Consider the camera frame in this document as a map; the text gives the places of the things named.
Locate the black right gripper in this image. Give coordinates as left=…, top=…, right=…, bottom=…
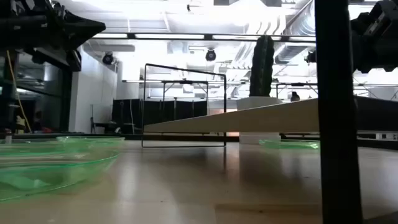
left=350, top=0, right=389, bottom=75

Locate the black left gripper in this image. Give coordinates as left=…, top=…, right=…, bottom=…
left=36, top=0, right=107, bottom=52

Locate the green transparent plastic plate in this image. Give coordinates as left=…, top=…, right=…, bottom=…
left=0, top=136, right=126, bottom=154
left=259, top=139, right=320, bottom=150
left=0, top=148, right=121, bottom=202

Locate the long ceiling light strip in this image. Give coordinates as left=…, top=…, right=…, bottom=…
left=91, top=32, right=317, bottom=43

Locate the black room partition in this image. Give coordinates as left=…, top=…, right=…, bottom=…
left=111, top=98, right=208, bottom=135

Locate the green cactus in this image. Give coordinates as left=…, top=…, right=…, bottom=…
left=248, top=34, right=276, bottom=98

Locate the white hexagonal plant pot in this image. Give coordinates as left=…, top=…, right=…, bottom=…
left=236, top=96, right=284, bottom=145

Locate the yellow cable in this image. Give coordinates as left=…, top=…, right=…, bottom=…
left=5, top=49, right=33, bottom=134

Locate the black aluminium table frame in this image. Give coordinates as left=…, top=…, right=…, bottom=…
left=0, top=132, right=398, bottom=151

